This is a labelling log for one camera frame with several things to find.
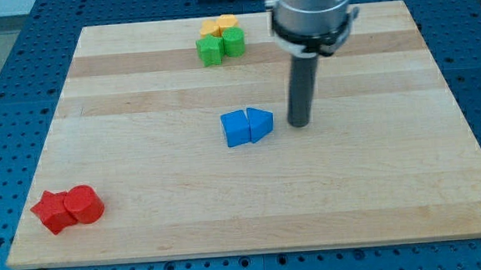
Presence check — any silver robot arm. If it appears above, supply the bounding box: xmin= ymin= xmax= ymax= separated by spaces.
xmin=265 ymin=0 xmax=359 ymax=59

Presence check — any blue cube block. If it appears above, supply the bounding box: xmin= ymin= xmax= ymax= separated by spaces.
xmin=220 ymin=110 xmax=251 ymax=147

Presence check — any blue triangular block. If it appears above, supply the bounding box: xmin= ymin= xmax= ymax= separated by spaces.
xmin=246 ymin=108 xmax=274 ymax=144

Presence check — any wooden board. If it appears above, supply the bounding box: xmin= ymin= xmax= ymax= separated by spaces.
xmin=7 ymin=1 xmax=481 ymax=270

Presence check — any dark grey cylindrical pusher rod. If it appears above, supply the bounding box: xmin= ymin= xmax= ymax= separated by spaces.
xmin=287 ymin=56 xmax=318 ymax=127

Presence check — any green star block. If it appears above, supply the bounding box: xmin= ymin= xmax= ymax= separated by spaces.
xmin=195 ymin=34 xmax=225 ymax=67

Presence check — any green cylinder block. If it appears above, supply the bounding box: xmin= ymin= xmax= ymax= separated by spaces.
xmin=222 ymin=27 xmax=246 ymax=58

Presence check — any yellow heart block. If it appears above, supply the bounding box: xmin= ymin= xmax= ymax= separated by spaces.
xmin=199 ymin=19 xmax=221 ymax=38

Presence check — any yellow hexagon block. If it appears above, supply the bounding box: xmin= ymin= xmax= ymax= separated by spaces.
xmin=216 ymin=13 xmax=239 ymax=33

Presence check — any red cylinder block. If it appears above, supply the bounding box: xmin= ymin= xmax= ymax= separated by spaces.
xmin=63 ymin=185 xmax=105 ymax=224

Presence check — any red star block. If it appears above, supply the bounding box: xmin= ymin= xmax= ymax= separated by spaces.
xmin=30 ymin=191 xmax=78 ymax=235

